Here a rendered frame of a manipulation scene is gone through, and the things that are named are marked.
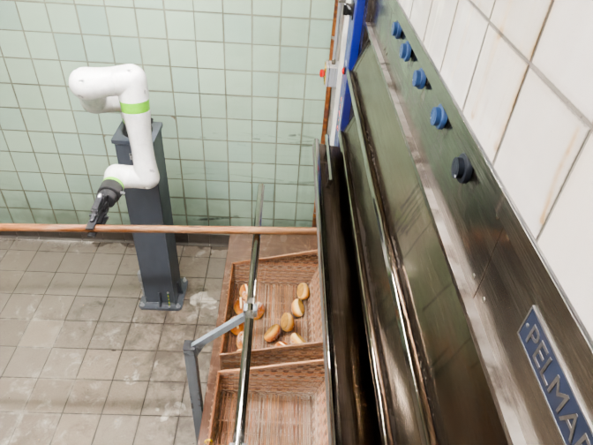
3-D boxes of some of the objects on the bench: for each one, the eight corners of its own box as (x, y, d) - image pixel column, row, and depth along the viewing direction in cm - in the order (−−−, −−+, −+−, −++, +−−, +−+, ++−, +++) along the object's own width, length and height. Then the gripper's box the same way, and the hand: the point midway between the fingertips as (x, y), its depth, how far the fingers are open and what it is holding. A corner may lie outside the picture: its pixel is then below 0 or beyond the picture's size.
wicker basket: (325, 285, 256) (330, 245, 239) (331, 381, 213) (339, 342, 195) (230, 282, 254) (229, 242, 237) (218, 378, 211) (215, 337, 193)
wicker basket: (333, 394, 208) (341, 354, 190) (341, 546, 164) (353, 514, 147) (217, 389, 206) (214, 350, 189) (195, 542, 163) (189, 509, 145)
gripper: (113, 180, 202) (95, 217, 183) (120, 211, 212) (103, 248, 194) (94, 179, 201) (75, 216, 183) (102, 210, 212) (84, 247, 193)
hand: (93, 227), depth 191 cm, fingers closed on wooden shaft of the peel, 3 cm apart
